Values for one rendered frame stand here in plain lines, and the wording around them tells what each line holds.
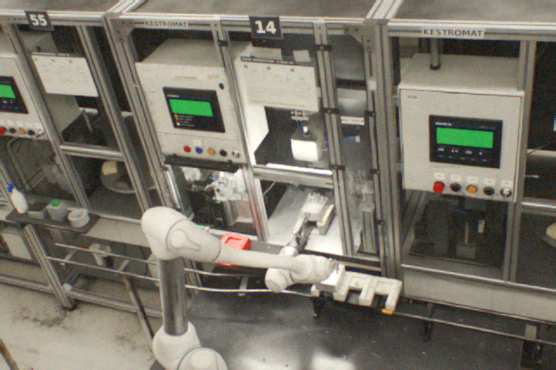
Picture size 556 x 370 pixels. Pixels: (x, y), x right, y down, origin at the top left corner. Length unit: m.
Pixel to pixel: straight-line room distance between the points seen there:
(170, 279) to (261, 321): 0.67
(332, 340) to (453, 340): 0.51
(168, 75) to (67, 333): 2.13
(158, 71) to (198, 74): 0.19
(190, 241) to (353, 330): 0.99
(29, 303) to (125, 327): 0.77
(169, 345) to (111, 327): 1.57
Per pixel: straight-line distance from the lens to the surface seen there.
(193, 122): 2.85
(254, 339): 3.08
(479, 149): 2.47
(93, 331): 4.37
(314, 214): 3.10
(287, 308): 3.17
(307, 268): 2.70
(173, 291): 2.65
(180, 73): 2.77
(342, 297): 2.92
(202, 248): 2.40
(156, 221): 2.49
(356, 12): 2.50
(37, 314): 4.65
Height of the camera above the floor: 3.00
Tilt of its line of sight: 37 degrees down
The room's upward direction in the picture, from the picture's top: 11 degrees counter-clockwise
